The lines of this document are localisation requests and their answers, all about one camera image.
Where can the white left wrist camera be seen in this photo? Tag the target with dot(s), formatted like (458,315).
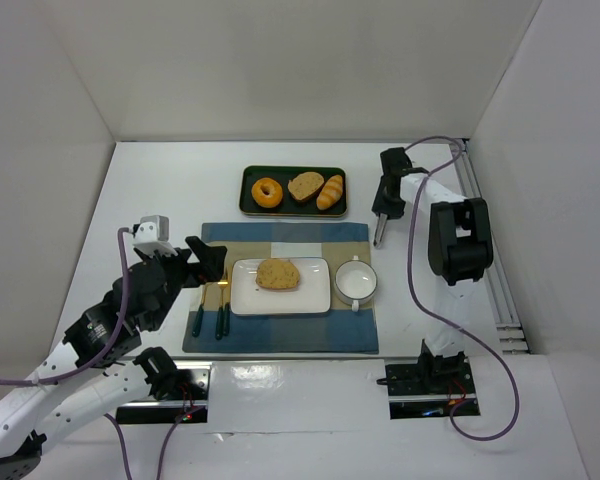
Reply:
(151,237)

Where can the blue beige checkered placemat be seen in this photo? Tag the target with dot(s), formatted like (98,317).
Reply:
(338,330)

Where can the brown bread slice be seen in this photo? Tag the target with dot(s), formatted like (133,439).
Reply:
(277,274)
(305,186)

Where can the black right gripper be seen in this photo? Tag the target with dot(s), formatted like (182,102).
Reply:
(386,207)

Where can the dark green serving tray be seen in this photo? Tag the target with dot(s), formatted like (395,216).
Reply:
(288,206)

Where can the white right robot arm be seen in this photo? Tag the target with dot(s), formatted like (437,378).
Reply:
(459,251)

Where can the orange bagel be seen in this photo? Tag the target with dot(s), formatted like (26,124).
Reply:
(267,193)

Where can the white soup cup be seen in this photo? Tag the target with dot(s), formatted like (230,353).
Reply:
(355,283)

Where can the golden bread roll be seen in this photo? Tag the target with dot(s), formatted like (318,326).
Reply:
(331,193)

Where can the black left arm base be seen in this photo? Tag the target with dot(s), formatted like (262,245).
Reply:
(180,395)

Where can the aluminium rail frame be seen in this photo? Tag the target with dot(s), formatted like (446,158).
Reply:
(512,337)

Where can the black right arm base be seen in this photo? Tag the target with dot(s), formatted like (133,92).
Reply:
(430,387)

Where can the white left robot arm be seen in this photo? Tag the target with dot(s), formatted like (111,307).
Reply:
(84,377)

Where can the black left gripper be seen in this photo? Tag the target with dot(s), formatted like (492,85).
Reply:
(190,267)

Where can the white rectangular plate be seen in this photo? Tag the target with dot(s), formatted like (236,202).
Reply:
(280,300)

